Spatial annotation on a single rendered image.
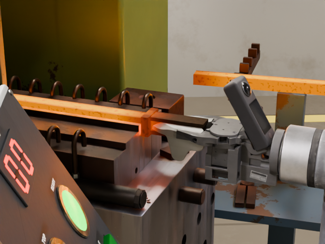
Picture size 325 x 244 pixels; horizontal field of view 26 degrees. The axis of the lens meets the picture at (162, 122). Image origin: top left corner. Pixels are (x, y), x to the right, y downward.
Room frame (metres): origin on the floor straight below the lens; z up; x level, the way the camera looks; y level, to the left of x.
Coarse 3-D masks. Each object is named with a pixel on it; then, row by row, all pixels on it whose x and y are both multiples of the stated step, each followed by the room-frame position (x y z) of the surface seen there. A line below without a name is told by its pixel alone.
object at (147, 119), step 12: (24, 96) 1.17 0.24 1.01; (48, 108) 1.13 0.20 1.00; (60, 108) 1.12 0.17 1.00; (72, 108) 1.11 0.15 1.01; (84, 108) 1.11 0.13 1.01; (96, 108) 1.11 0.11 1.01; (108, 108) 1.11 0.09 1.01; (120, 108) 1.11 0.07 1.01; (156, 108) 1.10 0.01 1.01; (120, 120) 1.08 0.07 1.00; (132, 120) 1.07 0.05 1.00; (144, 120) 1.06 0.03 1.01; (156, 120) 1.06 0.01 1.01; (168, 120) 1.05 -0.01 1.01; (180, 120) 1.05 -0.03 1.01; (192, 120) 1.05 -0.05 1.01; (204, 120) 1.05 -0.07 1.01; (144, 132) 1.06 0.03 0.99; (156, 132) 1.06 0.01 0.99
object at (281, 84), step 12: (204, 72) 1.40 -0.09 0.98; (216, 72) 1.40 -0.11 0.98; (204, 84) 1.38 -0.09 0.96; (216, 84) 1.37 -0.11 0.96; (252, 84) 1.35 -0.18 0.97; (264, 84) 1.35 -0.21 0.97; (276, 84) 1.34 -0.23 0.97; (288, 84) 1.34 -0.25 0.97; (300, 84) 1.33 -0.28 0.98; (312, 84) 1.32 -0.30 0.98; (324, 84) 1.32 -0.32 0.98
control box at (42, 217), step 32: (0, 96) 0.64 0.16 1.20; (0, 128) 0.58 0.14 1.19; (32, 128) 0.66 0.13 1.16; (0, 160) 0.53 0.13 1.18; (32, 160) 0.59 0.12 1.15; (0, 192) 0.49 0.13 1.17; (32, 192) 0.55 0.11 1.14; (0, 224) 0.46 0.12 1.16; (32, 224) 0.51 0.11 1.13; (64, 224) 0.57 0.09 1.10; (96, 224) 0.65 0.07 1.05
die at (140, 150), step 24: (48, 96) 1.22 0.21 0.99; (48, 120) 1.10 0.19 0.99; (72, 120) 1.10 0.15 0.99; (96, 120) 1.08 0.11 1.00; (96, 144) 1.02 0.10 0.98; (120, 144) 1.01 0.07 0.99; (144, 144) 1.08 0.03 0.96; (72, 168) 0.99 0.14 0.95; (96, 168) 0.97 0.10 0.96; (120, 168) 0.99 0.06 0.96
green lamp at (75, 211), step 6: (66, 192) 0.62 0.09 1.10; (66, 198) 0.61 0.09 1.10; (72, 198) 0.62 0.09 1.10; (66, 204) 0.60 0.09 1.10; (72, 204) 0.61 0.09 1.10; (78, 204) 0.63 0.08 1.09; (72, 210) 0.60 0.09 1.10; (78, 210) 0.62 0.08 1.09; (72, 216) 0.59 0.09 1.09; (78, 216) 0.60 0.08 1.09; (84, 216) 0.62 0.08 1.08; (78, 222) 0.60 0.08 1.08; (84, 222) 0.61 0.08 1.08; (84, 228) 0.60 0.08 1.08
